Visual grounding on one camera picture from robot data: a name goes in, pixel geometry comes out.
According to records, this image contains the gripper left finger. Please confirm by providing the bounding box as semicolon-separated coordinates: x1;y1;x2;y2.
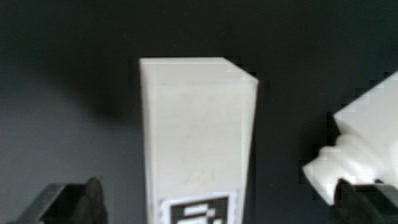
12;177;108;224

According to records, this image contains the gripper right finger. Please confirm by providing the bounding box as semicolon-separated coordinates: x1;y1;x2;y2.
332;179;398;224

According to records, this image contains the white leg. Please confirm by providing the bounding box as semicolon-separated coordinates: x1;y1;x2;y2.
138;57;257;224
301;71;398;205

